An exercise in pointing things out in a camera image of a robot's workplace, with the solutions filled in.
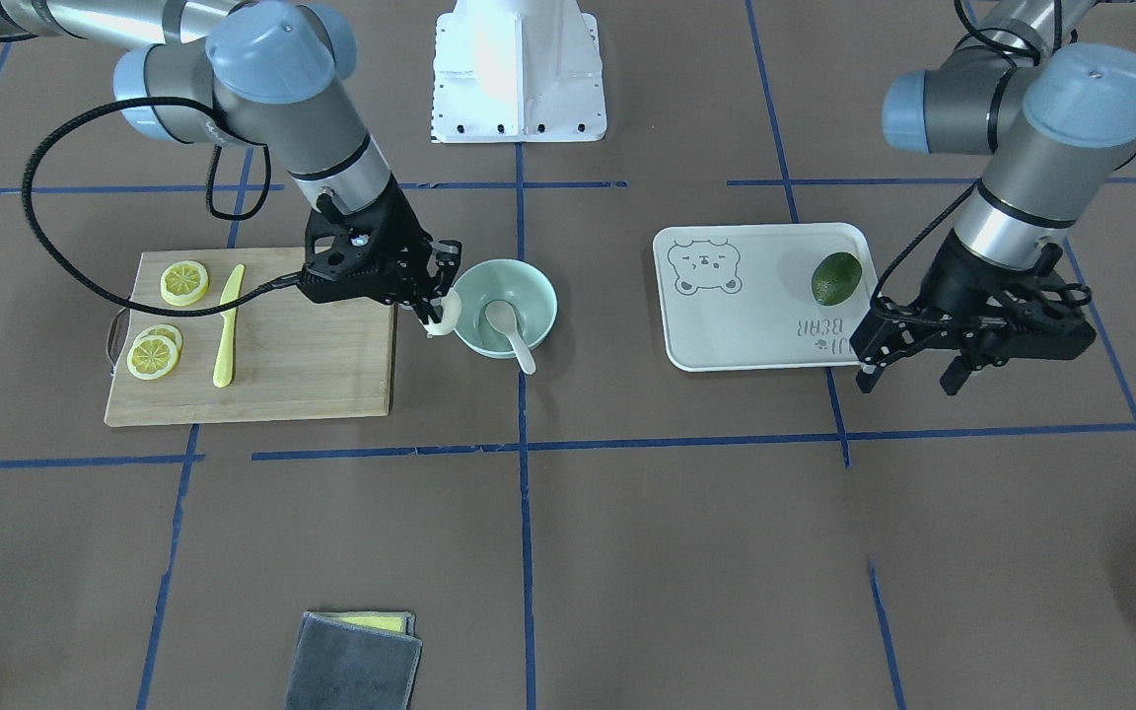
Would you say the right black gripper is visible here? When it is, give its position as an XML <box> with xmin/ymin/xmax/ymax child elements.
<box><xmin>298</xmin><ymin>181</ymin><xmax>462</xmax><ymax>327</ymax></box>

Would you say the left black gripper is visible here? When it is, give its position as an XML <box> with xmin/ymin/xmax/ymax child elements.
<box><xmin>849</xmin><ymin>233</ymin><xmax>1097</xmax><ymax>396</ymax></box>

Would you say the white plastic spoon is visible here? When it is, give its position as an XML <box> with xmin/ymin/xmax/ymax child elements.
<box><xmin>485</xmin><ymin>300</ymin><xmax>536</xmax><ymax>376</ymax></box>

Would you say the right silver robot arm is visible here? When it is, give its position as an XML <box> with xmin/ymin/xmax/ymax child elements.
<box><xmin>0</xmin><ymin>1</ymin><xmax>462</xmax><ymax>335</ymax></box>

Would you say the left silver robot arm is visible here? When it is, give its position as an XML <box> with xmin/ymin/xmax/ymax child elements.
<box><xmin>849</xmin><ymin>1</ymin><xmax>1136</xmax><ymax>395</ymax></box>

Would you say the light green bowl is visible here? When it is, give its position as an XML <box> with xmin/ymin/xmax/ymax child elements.
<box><xmin>454</xmin><ymin>259</ymin><xmax>558</xmax><ymax>359</ymax></box>

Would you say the green avocado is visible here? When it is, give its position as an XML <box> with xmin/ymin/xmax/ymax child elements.
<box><xmin>809</xmin><ymin>251</ymin><xmax>864</xmax><ymax>307</ymax></box>

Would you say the wooden cutting board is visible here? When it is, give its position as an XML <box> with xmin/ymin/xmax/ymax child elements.
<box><xmin>105</xmin><ymin>289</ymin><xmax>396</xmax><ymax>427</ymax></box>

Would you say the white bear tray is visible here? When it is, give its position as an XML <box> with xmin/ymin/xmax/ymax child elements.
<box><xmin>651</xmin><ymin>222</ymin><xmax>878</xmax><ymax>371</ymax></box>

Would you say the yellow plastic knife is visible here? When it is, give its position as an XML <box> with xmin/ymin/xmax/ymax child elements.
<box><xmin>212</xmin><ymin>262</ymin><xmax>247</xmax><ymax>390</ymax></box>

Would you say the upper lemon slice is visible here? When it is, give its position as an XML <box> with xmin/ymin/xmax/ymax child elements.
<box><xmin>159</xmin><ymin>260</ymin><xmax>209</xmax><ymax>307</ymax></box>

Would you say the rear overlapped lemon slice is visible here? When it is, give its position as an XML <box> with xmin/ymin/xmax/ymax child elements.
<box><xmin>132</xmin><ymin>323</ymin><xmax>183</xmax><ymax>351</ymax></box>

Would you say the front lemon slice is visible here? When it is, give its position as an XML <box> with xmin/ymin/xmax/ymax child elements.
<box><xmin>126</xmin><ymin>335</ymin><xmax>179</xmax><ymax>381</ymax></box>

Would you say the yellow sponge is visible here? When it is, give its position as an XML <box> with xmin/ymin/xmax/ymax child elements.
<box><xmin>316</xmin><ymin>610</ymin><xmax>415</xmax><ymax>635</ymax></box>

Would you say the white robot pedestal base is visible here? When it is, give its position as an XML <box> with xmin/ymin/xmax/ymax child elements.
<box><xmin>431</xmin><ymin>1</ymin><xmax>608</xmax><ymax>144</ymax></box>

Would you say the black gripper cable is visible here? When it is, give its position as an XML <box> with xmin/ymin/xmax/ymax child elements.
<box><xmin>22</xmin><ymin>97</ymin><xmax>318</xmax><ymax>320</ymax></box>

